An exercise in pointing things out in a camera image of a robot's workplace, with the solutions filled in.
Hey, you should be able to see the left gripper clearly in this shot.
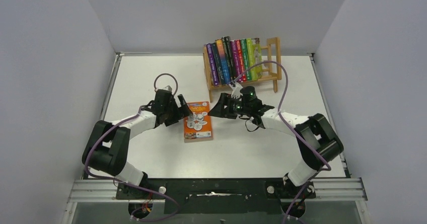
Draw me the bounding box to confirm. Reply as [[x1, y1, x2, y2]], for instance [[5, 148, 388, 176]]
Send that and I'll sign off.
[[164, 95, 192, 126]]

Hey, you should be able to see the orange Treehouse book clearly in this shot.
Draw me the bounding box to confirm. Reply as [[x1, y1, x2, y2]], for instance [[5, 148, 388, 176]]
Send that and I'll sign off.
[[183, 101, 213, 142]]

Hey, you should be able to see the Little Women book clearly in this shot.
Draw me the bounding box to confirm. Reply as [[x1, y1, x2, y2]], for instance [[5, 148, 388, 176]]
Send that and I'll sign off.
[[212, 43, 226, 85]]

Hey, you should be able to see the Jane Eyre book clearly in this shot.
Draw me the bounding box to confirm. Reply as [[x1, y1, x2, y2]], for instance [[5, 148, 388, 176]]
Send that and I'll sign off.
[[216, 39, 232, 85]]

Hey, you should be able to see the wooden book rack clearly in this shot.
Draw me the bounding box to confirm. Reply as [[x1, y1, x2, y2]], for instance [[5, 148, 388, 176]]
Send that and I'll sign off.
[[203, 37, 281, 102]]

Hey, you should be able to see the purple comic book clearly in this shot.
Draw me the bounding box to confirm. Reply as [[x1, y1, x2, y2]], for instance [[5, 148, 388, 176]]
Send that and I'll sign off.
[[206, 43, 220, 86]]

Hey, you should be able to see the lime green Treehouse book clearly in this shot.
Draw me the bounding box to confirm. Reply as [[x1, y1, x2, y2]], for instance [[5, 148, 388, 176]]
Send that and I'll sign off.
[[246, 38, 262, 81]]

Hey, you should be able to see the magenta Treehouse book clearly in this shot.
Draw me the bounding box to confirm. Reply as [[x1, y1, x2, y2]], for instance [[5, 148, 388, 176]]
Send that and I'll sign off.
[[231, 40, 242, 76]]

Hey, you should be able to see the red Treehouse book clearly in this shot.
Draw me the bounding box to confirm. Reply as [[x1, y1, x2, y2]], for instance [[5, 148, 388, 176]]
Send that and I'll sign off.
[[235, 40, 247, 82]]

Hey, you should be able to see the black Moon and Sixpence book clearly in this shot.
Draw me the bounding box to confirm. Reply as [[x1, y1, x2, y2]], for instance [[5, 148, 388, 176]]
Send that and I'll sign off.
[[225, 36, 239, 80]]

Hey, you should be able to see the dark green book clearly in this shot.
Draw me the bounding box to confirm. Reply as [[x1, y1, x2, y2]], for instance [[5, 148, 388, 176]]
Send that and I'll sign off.
[[222, 37, 233, 81]]

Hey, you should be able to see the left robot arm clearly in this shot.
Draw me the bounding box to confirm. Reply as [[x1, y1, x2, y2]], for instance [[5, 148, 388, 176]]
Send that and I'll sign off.
[[82, 89, 192, 187]]

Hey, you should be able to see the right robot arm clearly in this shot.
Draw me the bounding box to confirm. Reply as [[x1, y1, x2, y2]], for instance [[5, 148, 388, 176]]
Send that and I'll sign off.
[[208, 86, 344, 197]]

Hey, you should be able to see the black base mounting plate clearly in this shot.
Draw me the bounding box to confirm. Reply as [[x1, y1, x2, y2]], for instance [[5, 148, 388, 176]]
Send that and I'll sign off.
[[116, 178, 316, 214]]

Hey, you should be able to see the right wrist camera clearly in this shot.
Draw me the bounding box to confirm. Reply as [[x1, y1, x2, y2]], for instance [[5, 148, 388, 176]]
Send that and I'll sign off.
[[229, 82, 243, 100]]

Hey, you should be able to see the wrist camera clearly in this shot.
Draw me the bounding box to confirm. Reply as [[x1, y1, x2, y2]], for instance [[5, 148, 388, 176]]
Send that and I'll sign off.
[[229, 82, 243, 100], [161, 85, 172, 92]]

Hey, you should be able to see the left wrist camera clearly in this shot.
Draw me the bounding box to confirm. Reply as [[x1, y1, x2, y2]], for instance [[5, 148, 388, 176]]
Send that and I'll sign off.
[[161, 85, 172, 92]]

